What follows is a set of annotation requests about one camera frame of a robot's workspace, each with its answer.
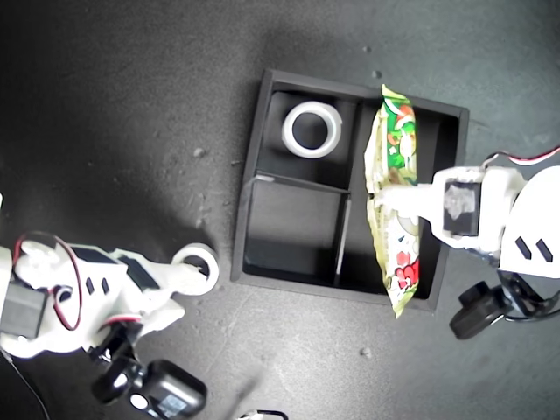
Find small white tape roll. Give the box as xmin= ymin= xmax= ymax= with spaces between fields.
xmin=170 ymin=242 xmax=220 ymax=295

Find green printed snack bar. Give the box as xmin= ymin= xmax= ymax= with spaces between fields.
xmin=363 ymin=83 xmax=422 ymax=320

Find large white tape roll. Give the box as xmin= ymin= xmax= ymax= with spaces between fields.
xmin=281 ymin=100 xmax=343 ymax=160

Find black tray with wells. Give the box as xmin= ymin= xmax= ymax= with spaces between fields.
xmin=229 ymin=67 xmax=472 ymax=314

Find red and white wires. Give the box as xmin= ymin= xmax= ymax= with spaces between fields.
xmin=483 ymin=145 xmax=560 ymax=170

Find red wire loop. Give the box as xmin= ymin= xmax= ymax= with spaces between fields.
xmin=12 ymin=234 xmax=84 ymax=333

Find plain black camera box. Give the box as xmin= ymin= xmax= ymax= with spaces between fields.
xmin=449 ymin=281 xmax=511 ymax=341

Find black cable with white plug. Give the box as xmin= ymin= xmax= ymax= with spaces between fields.
xmin=238 ymin=409 xmax=289 ymax=420

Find thin black and white cable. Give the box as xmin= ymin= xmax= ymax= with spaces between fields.
xmin=0 ymin=353 xmax=50 ymax=420

